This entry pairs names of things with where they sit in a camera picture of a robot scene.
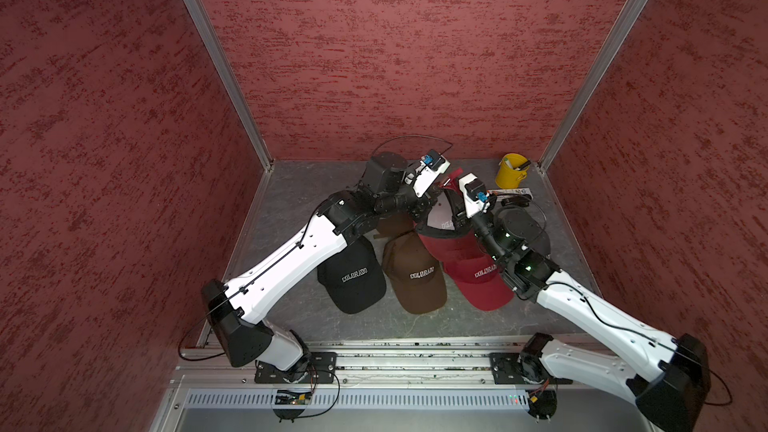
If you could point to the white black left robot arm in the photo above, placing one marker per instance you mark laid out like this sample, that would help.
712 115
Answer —
236 310

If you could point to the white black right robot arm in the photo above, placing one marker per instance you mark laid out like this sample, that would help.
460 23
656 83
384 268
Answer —
667 378

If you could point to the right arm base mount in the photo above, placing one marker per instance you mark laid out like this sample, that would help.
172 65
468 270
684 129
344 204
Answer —
510 369

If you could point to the red baseball cap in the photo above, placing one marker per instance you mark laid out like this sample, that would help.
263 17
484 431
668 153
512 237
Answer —
479 281
445 242

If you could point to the dark grey baseball cap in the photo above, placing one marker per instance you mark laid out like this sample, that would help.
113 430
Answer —
521 224

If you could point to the yellow plastic bucket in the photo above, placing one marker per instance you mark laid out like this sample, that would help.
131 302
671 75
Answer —
513 170

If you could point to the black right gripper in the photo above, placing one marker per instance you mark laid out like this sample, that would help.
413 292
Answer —
460 214

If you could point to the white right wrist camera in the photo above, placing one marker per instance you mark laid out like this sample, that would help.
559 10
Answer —
475 195

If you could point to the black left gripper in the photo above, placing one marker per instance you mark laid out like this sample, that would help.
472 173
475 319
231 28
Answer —
421 205

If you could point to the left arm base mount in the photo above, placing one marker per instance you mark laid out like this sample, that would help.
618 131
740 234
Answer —
315 368

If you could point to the black baseball cap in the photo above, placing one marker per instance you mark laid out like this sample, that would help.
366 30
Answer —
353 278

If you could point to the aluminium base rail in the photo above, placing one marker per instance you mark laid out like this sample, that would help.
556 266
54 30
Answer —
432 363

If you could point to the aluminium corner post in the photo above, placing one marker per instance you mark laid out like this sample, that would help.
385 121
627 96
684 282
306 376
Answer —
217 55
612 44

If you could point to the white toothpaste box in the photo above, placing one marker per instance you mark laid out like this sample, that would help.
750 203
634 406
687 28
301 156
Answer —
524 192

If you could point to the aluminium corner post right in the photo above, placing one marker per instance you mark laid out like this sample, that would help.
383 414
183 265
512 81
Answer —
612 44

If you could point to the red baseball cap front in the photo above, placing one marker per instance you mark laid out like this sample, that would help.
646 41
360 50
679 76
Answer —
479 281

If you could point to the aluminium corner post left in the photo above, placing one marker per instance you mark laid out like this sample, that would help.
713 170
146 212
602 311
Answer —
217 55

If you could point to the brown baseball cap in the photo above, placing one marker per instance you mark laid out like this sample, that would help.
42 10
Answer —
394 226
415 275

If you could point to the red baseball cap back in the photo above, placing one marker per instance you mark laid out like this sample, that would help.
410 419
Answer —
445 242

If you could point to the small black device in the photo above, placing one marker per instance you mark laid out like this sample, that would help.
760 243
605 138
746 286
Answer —
516 200

